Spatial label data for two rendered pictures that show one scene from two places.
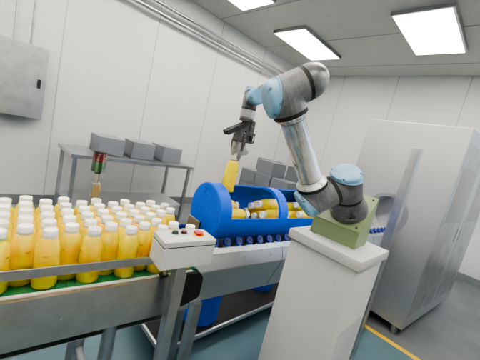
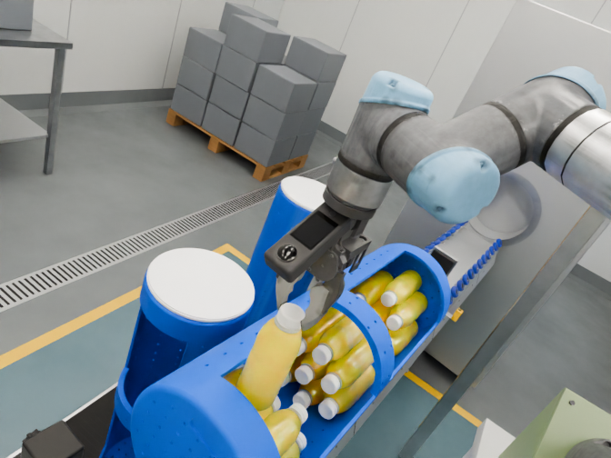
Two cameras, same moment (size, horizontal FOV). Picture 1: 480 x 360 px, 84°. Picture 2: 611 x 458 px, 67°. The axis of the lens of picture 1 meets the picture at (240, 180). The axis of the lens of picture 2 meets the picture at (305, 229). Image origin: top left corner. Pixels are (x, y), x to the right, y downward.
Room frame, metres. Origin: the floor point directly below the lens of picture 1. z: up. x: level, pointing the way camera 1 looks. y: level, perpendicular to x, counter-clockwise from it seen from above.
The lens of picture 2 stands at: (0.89, 0.31, 1.81)
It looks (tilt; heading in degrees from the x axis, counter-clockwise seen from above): 28 degrees down; 335
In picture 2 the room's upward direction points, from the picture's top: 24 degrees clockwise
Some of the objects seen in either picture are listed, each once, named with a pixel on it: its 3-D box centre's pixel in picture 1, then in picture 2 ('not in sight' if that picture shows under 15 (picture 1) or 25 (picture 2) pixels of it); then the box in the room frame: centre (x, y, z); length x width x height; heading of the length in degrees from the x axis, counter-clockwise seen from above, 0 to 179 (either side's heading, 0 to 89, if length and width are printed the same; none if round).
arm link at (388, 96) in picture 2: (251, 98); (386, 126); (1.37, 0.04, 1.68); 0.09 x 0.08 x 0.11; 12
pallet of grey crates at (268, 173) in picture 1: (271, 191); (255, 89); (5.28, -0.68, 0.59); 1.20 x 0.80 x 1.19; 46
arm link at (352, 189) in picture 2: (246, 114); (356, 181); (1.38, 0.04, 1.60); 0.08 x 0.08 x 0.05
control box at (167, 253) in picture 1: (183, 247); not in sight; (0.91, 0.14, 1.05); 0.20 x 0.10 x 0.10; 130
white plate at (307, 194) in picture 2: not in sight; (313, 194); (2.46, -0.40, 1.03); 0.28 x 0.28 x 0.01
